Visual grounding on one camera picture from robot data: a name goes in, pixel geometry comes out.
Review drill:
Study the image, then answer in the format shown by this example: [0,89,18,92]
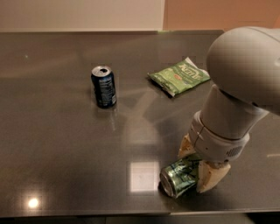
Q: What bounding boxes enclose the green chip bag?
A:
[148,58,210,97]

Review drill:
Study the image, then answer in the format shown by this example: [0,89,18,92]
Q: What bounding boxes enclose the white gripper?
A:
[178,112,249,193]

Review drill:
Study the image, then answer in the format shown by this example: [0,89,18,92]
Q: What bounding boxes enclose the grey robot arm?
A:
[178,27,280,193]

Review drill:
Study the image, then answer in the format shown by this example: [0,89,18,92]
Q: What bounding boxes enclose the green soda can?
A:
[159,153,201,199]

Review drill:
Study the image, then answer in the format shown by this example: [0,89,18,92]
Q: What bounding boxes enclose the blue soda can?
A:
[91,66,116,109]

